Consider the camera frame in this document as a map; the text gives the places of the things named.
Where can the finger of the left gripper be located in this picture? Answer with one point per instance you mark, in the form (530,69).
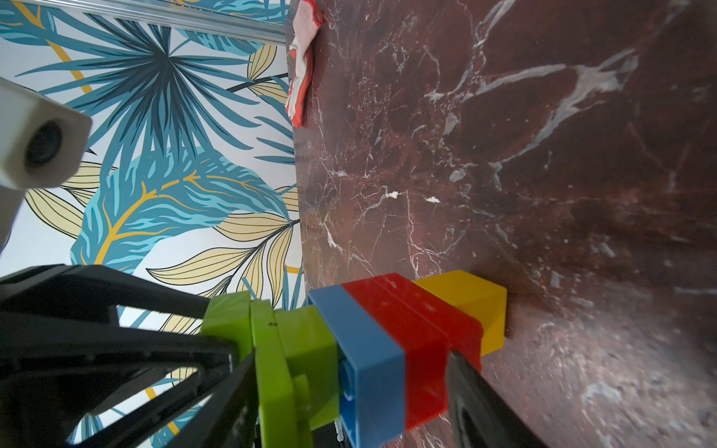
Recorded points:
(87,296)
(54,372)

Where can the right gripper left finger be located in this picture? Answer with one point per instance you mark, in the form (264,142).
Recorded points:
(229,388)

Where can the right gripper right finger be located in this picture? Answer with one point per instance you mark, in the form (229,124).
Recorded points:
(479,416)

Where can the long green lego brick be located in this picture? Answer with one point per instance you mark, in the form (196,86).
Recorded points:
(283,398)

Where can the red lego brick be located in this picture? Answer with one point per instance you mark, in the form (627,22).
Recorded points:
(464,333)
(392,302)

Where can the small green lego brick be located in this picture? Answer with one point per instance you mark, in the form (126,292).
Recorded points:
(228,318)

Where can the green square lego brick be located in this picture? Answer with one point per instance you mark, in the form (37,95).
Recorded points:
(312,352)

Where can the yellow orange lego brick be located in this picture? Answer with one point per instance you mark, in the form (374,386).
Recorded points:
(476,297)

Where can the blue lego brick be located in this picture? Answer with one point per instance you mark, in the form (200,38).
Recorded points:
(371,370)

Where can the red white work glove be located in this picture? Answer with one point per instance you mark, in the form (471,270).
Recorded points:
(306,23)

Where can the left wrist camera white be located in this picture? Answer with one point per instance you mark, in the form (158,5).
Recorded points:
(42,143)

